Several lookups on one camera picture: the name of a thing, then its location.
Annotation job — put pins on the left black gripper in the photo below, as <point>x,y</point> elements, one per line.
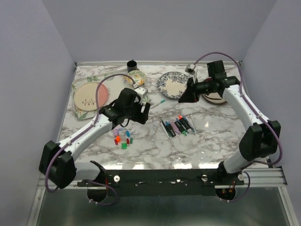
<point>143,117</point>

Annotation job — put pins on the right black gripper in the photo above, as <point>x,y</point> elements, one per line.
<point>190,94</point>

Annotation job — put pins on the orange black highlighter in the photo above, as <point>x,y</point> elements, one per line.
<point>184,122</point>

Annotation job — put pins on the green capped white marker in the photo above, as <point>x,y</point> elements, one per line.
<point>193,122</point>

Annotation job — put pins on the teal capped white marker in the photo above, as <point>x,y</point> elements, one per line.
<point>158,103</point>

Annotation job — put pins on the blue black highlighter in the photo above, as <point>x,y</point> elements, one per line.
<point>170,129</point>

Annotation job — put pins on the purple highlighter cap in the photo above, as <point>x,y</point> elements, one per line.
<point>115,132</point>

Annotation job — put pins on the green black highlighter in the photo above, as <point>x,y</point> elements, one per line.
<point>180,127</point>

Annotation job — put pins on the purple translucent highlighter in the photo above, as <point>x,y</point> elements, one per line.
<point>175,128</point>

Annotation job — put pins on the green highlighter cap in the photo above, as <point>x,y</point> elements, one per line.
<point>124,145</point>

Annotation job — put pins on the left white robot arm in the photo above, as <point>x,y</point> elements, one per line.
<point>58,162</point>

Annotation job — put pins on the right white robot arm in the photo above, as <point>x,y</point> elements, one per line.
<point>262,135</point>

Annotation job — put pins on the blue floral plate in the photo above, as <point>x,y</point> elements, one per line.
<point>172,84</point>

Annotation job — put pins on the red rimmed brown plate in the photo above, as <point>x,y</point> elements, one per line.
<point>214,98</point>

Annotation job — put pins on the floral yellow bowl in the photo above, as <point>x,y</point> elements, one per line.
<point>138,76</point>

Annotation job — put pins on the floral rectangular tray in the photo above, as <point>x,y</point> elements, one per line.
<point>114,86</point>

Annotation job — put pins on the black cup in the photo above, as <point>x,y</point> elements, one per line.
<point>131,66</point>

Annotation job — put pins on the pink cream round plate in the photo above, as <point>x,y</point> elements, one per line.
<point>84,97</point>

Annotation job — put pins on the black mounting base bar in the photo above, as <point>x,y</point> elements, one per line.
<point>167,182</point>

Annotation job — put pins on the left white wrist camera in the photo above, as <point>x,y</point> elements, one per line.
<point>141,91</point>

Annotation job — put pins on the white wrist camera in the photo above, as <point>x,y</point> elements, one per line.
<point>141,91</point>
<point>191,69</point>

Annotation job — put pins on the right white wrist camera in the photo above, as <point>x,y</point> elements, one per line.
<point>191,69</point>

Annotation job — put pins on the aluminium frame rail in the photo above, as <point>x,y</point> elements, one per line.
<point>266,177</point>

